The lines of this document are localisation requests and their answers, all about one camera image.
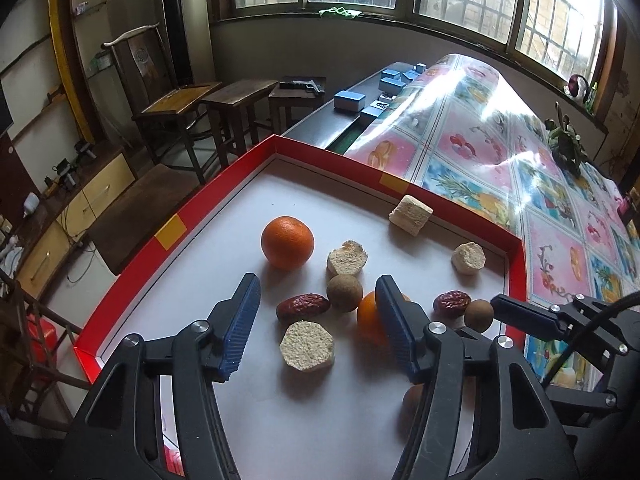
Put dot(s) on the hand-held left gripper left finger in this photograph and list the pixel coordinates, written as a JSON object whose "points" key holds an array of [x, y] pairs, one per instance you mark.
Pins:
{"points": [[242, 325]]}

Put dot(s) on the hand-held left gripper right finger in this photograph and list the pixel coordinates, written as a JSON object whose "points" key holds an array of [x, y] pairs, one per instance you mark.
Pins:
{"points": [[395, 330]]}

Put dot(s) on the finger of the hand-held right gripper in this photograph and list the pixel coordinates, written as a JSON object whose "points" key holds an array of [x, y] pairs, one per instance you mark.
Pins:
{"points": [[530, 317], [582, 301]]}

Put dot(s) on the orange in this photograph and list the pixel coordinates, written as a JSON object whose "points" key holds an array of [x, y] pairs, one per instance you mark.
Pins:
{"points": [[287, 242], [370, 317]]}

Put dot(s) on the brown longan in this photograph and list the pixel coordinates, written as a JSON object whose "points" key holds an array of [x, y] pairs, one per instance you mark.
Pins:
{"points": [[412, 402], [345, 292], [479, 316]]}

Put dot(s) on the red date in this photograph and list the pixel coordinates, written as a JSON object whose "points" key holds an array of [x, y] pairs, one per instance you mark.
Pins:
{"points": [[451, 302], [302, 307]]}

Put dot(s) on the sugarcane piece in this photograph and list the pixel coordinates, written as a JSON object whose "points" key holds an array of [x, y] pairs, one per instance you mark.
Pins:
{"points": [[346, 259], [410, 215], [306, 347], [468, 259]]}

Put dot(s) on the red-rimmed white tray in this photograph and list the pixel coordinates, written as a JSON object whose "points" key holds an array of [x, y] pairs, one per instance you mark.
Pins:
{"points": [[225, 220]]}

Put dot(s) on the dark wooden bench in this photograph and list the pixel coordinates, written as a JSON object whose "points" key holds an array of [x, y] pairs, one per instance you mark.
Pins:
{"points": [[145, 210]]}

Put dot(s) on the green leafy plant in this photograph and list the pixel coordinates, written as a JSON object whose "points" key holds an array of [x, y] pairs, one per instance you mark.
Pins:
{"points": [[567, 145]]}

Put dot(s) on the wooden cabinet with drawers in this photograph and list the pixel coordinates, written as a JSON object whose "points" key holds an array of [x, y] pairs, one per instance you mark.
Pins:
{"points": [[100, 185]]}

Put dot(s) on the red plastic stool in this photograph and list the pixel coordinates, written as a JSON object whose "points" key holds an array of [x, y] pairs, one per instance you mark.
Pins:
{"points": [[42, 340]]}

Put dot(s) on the green bottle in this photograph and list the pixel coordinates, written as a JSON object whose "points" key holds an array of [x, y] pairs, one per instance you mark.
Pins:
{"points": [[593, 96]]}

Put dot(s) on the red white round object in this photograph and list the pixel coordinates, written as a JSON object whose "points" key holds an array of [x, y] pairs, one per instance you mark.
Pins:
{"points": [[577, 85]]}

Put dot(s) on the dark wooden stool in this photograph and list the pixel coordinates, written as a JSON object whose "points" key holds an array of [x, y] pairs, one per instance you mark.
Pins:
{"points": [[295, 100], [240, 91]]}

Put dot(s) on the group of blue boxes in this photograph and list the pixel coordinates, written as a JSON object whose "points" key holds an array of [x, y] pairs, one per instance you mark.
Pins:
{"points": [[352, 100]]}

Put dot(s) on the black device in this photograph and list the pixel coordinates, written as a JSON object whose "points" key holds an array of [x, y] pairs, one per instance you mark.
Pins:
{"points": [[84, 150], [65, 172]]}

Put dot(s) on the wooden chair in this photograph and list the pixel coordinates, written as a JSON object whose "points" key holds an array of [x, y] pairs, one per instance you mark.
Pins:
{"points": [[175, 100]]}

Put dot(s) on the white adapter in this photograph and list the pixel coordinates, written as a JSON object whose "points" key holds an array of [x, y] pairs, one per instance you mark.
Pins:
{"points": [[31, 205]]}

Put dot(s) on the grey handheld tool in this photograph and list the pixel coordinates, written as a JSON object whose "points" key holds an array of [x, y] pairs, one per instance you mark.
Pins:
{"points": [[300, 82]]}

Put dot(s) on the yellow board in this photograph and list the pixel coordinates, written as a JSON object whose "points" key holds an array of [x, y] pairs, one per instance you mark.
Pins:
{"points": [[67, 70]]}

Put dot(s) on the green cloth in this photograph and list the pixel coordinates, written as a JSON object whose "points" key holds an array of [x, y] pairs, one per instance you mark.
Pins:
{"points": [[340, 11]]}

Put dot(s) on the dark wooden chair frame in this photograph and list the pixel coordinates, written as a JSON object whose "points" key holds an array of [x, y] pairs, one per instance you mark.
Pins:
{"points": [[45, 305]]}

